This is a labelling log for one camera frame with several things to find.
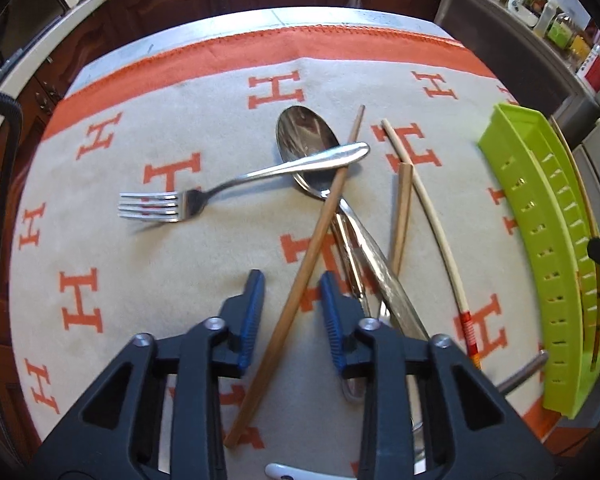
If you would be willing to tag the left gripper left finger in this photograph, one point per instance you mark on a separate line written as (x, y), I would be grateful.
(154, 411)

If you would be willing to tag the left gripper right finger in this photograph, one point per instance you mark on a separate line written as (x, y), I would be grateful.
(470, 430)

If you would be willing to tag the steel chopstick pair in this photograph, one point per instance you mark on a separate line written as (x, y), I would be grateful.
(524, 373)

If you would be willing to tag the light wooden chopstick red band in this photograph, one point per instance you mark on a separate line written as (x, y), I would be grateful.
(443, 245)

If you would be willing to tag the white ceramic soup spoon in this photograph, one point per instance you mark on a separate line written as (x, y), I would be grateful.
(284, 472)

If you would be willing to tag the green plastic utensil tray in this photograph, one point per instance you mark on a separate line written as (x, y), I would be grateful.
(542, 185)

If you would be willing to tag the steel fork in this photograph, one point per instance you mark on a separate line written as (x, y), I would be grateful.
(171, 207)

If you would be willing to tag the short brown wooden chopstick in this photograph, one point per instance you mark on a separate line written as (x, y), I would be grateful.
(401, 215)

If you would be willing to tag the orange and beige H blanket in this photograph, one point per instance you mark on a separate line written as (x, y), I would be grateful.
(83, 281)

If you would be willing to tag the large steel spoon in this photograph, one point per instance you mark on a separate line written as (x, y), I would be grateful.
(302, 134)

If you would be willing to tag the steel knife handle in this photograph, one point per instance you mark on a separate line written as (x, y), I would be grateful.
(352, 389)

